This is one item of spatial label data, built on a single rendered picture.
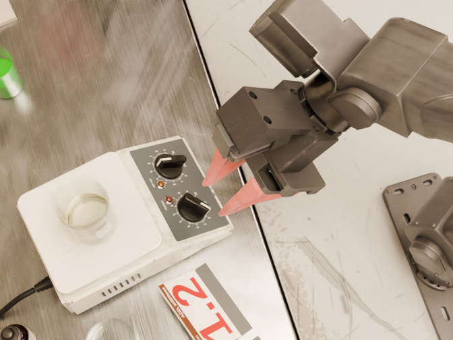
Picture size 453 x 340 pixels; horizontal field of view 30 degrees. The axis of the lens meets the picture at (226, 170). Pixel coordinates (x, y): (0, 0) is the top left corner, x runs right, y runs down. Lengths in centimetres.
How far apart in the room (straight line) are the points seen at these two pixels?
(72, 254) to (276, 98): 29
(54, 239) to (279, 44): 32
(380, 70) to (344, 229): 34
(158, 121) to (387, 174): 28
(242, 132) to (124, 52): 40
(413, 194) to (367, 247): 8
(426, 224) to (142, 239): 29
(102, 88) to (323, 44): 40
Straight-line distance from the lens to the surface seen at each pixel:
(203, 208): 91
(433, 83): 65
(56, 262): 89
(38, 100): 105
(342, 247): 97
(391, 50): 67
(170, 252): 90
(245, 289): 95
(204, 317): 92
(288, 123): 71
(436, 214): 83
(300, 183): 77
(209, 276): 95
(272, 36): 73
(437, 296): 96
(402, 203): 98
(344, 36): 72
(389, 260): 97
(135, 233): 88
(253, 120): 69
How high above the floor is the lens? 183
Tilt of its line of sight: 70 degrees down
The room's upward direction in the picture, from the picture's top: 4 degrees counter-clockwise
